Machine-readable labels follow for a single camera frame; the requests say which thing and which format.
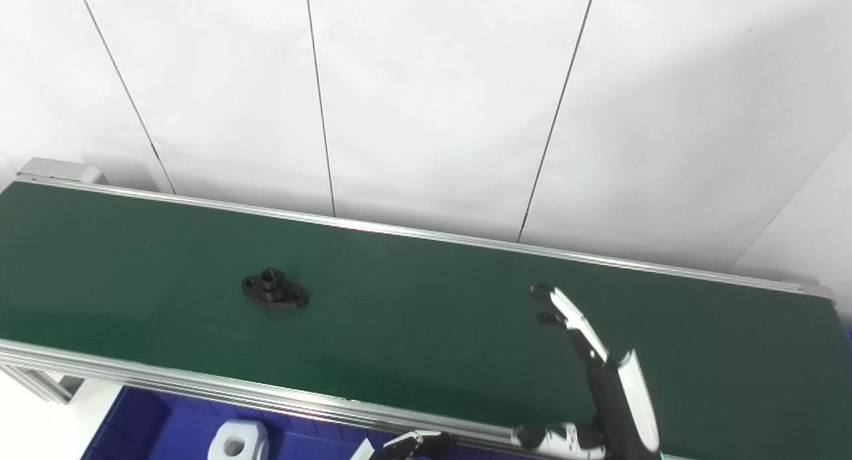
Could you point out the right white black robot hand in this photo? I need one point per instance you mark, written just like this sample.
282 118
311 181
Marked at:
616 407

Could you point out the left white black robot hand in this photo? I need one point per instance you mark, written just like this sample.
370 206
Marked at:
419 443

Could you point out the black flange part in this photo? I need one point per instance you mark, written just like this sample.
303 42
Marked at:
273 290

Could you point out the green conveyor belt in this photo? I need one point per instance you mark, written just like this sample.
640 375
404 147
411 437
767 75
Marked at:
413 313
200 380

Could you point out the white block part with hole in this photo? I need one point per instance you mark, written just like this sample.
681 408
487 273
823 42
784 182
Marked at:
253 440

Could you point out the blue bin with white parts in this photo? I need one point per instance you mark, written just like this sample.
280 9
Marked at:
166 433

